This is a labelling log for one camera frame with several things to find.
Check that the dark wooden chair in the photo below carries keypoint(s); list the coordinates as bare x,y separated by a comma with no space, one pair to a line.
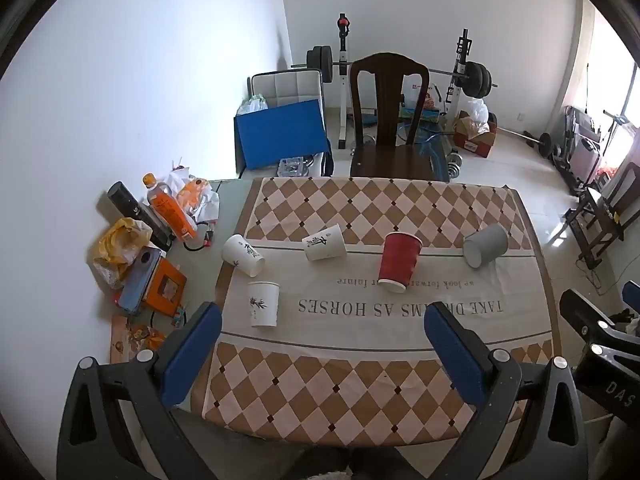
389,110

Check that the clear container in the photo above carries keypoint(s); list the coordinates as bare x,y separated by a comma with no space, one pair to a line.
292,166

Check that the black stand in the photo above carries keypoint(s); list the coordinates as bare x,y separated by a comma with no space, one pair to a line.
607,210

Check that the black cylinder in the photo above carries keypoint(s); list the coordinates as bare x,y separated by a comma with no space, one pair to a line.
140,212

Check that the white cup with leaf print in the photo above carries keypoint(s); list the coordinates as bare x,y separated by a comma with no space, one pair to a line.
263,304
242,255

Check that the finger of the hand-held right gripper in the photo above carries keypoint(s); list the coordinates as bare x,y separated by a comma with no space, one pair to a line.
585,310

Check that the blue board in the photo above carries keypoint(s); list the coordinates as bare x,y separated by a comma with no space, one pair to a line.
282,135

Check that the white barbell rack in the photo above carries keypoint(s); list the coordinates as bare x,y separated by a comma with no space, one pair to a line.
343,90

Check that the orange drink bottle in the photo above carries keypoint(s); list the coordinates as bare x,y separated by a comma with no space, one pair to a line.
169,210

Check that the metal dumbbells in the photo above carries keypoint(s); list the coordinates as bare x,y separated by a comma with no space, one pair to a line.
455,165

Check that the white cup with black print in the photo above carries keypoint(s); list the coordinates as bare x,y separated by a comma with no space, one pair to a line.
324,243

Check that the red paper cup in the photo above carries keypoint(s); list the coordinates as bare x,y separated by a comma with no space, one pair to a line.
398,261

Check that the clear plastic bag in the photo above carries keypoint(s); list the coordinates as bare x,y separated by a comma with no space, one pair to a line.
252,105

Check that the white padded chair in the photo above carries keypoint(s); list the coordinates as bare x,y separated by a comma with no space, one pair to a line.
287,87

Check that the grey-blue box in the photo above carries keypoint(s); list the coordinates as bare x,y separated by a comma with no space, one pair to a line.
140,280

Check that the orange patterned board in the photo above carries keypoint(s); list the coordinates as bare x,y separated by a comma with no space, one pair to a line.
132,340

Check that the black exercise machine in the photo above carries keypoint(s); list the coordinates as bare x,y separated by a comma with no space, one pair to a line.
582,152

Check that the small barbell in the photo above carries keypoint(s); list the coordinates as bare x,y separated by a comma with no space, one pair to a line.
542,141

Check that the red cardboard box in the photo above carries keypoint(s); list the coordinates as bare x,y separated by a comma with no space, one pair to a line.
475,140

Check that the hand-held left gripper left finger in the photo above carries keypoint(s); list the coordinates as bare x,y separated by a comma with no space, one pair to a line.
192,355

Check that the checkered printed tablecloth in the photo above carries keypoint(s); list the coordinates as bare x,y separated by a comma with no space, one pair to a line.
370,360

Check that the barbell with black plates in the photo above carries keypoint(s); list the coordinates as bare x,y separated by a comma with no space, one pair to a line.
320,62

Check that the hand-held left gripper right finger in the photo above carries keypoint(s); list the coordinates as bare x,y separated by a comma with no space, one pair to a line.
452,355

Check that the orange box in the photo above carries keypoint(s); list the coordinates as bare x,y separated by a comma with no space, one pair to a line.
165,287

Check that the grey paper cup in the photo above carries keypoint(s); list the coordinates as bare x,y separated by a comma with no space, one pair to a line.
484,245

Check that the white crumpled plastic bag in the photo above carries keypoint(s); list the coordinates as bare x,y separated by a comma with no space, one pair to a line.
210,205

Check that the orange snack bag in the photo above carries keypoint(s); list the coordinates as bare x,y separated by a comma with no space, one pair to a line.
192,195

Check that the yellow plastic bag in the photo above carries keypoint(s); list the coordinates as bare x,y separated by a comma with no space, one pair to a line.
119,245

